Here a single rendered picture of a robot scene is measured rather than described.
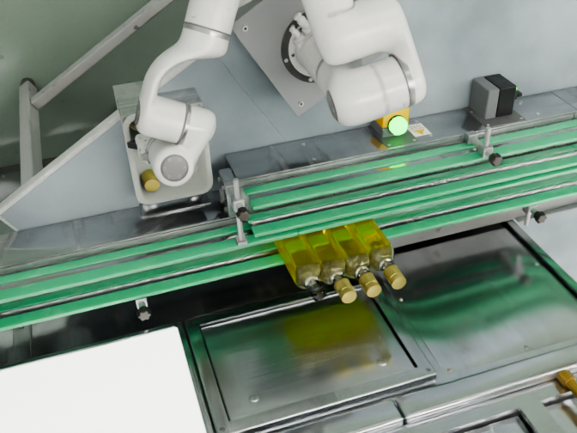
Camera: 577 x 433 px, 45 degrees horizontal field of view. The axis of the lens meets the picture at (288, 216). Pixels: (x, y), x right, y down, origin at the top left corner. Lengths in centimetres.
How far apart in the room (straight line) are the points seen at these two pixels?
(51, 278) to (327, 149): 68
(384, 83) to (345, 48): 9
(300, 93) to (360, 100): 33
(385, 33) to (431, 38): 52
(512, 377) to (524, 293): 31
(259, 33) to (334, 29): 27
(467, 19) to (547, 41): 26
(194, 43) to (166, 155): 20
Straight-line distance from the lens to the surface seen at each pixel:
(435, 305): 170
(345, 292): 146
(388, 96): 121
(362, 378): 148
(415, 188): 169
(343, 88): 120
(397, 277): 149
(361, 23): 121
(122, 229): 161
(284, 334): 157
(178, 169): 126
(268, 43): 145
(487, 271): 182
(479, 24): 179
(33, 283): 156
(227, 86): 158
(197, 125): 125
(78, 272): 156
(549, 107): 191
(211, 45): 123
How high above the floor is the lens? 216
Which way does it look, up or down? 51 degrees down
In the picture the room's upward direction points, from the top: 150 degrees clockwise
